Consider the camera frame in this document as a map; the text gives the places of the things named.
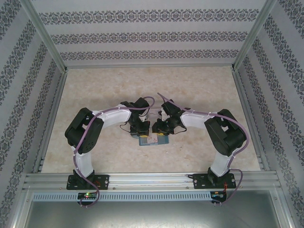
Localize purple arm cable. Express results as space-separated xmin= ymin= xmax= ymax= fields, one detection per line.
xmin=158 ymin=92 xmax=250 ymax=206
xmin=72 ymin=96 xmax=156 ymax=209

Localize aluminium frame post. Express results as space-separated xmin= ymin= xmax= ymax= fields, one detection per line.
xmin=232 ymin=0 xmax=279 ymax=72
xmin=21 ymin=0 xmax=68 ymax=72

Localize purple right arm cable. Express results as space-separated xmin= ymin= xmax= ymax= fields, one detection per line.
xmin=158 ymin=92 xmax=250 ymax=206

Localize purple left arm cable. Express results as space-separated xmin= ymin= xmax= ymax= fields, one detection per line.
xmin=72 ymin=96 xmax=156 ymax=209

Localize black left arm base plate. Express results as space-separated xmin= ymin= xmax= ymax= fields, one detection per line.
xmin=66 ymin=174 xmax=110 ymax=191

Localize aluminium mounting rail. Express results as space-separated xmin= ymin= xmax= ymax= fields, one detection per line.
xmin=22 ymin=172 xmax=280 ymax=192

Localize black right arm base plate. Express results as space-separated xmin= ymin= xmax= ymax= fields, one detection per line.
xmin=192 ymin=173 xmax=236 ymax=190

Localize aluminium frame side rail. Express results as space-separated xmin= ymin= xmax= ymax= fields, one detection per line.
xmin=32 ymin=68 xmax=69 ymax=174
xmin=231 ymin=67 xmax=271 ymax=171

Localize grey metal sheet panel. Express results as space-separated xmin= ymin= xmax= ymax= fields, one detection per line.
xmin=22 ymin=200 xmax=294 ymax=228

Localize grey slotted cable duct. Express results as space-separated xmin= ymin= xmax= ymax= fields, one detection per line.
xmin=32 ymin=191 xmax=212 ymax=202

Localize teal leather card holder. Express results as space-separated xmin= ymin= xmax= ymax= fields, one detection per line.
xmin=138 ymin=134 xmax=170 ymax=147

